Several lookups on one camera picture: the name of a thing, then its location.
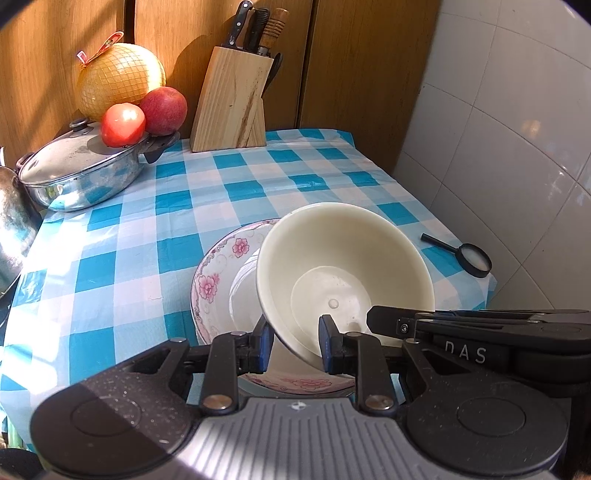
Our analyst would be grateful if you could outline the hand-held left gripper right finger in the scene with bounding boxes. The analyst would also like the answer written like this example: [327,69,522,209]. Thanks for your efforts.
[318,315,513,414]

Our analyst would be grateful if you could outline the red apple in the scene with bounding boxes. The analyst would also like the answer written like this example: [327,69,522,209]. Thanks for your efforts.
[139,87,188,137]

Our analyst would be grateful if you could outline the riveted black handle knife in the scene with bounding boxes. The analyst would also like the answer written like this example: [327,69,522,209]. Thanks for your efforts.
[225,0,254,51]

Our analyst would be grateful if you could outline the blue white checked tablecloth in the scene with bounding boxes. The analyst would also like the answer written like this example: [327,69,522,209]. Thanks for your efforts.
[0,128,497,453]

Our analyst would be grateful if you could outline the pink floral rimmed plate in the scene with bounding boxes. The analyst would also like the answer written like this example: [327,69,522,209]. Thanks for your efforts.
[191,218,370,398]

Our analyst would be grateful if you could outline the black magnifying glass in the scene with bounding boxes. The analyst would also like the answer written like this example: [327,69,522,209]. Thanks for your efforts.
[420,233,493,278]

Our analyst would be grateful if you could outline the steel kettle with black handle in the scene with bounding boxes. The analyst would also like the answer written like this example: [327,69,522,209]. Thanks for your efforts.
[0,148,42,296]

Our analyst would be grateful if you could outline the pomelo in yellow net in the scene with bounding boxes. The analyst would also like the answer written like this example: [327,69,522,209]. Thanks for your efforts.
[76,31,166,121]

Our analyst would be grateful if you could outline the wooden cabinet door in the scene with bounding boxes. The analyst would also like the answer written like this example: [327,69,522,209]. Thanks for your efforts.
[298,0,441,176]
[134,0,317,139]
[0,0,126,158]

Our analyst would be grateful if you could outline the steel pot with black handles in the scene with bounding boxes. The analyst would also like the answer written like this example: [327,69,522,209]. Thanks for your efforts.
[16,130,182,213]

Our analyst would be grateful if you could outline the steel pot lid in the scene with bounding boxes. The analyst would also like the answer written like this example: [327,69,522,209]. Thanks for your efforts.
[16,119,153,188]

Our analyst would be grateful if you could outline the cream plastic bowl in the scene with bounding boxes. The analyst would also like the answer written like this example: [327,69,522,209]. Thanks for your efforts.
[256,202,435,365]

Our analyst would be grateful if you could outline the wooden knife block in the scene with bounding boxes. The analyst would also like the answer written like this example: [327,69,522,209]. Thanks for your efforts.
[190,45,274,153]

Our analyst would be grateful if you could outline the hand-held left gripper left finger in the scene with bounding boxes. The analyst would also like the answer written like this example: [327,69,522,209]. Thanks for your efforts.
[117,318,275,415]

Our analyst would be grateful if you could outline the wooden handle knife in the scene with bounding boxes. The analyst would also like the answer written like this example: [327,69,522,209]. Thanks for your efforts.
[259,8,291,60]

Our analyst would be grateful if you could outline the red tomato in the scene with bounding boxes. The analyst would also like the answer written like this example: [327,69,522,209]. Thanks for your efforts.
[100,102,147,148]

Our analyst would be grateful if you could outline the black handle scissors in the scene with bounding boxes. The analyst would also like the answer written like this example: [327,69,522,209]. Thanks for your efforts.
[261,52,283,100]

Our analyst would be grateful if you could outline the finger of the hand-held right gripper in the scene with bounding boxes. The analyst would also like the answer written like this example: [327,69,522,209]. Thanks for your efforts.
[367,305,591,344]

